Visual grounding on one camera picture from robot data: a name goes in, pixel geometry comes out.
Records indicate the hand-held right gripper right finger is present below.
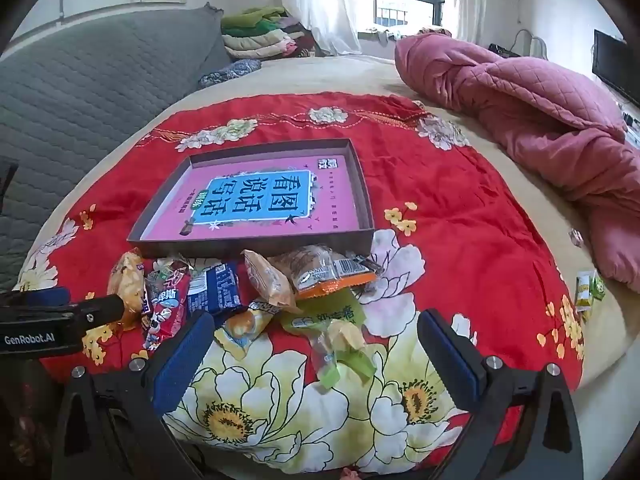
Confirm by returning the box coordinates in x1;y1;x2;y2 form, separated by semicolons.
416;309;586;480

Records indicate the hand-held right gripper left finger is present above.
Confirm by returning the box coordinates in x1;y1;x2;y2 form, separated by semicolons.
52;310;216;480

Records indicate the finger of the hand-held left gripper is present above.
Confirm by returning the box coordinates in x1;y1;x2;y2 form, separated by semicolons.
65;295;126;324
0;287;72;309

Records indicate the clear yellow puffed snack packet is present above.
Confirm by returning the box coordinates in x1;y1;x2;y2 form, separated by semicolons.
107;249;148;328

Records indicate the red milk candy packet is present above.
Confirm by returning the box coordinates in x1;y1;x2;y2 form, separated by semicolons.
141;257;193;351

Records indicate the blue wafer packet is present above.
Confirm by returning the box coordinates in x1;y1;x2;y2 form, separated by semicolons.
186;261;243;316

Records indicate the small orange bread packet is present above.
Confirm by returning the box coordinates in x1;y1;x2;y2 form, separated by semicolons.
242;250;301;313

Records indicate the shallow grey cardboard box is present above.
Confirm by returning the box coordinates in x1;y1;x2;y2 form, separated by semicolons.
127;138;376;261

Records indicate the yellow cartoon candy packet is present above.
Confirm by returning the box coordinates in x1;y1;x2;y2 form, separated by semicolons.
215;300;281;358

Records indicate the large clear bread packet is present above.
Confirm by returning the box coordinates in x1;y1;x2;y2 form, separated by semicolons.
267;245;378;301

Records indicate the red floral cloth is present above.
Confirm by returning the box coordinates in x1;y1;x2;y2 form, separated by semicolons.
20;91;586;473

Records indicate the grey quilted headboard cover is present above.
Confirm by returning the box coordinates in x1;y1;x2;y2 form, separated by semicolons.
0;5;233;291

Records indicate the blue patterned cloth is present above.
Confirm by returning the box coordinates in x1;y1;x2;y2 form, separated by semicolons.
198;58;262;88

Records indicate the pink quilted blanket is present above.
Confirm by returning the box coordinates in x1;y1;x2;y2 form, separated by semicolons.
394;30;640;293

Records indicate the stack of folded clothes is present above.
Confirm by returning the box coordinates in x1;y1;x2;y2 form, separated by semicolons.
220;6;321;61

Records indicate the black flat television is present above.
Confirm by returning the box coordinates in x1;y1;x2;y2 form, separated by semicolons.
592;29;640;106

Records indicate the white sheer curtain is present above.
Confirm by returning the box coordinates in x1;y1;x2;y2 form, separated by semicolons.
445;0;501;46
280;0;363;56

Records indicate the white metal frame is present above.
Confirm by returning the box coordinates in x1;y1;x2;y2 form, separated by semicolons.
515;29;548;58

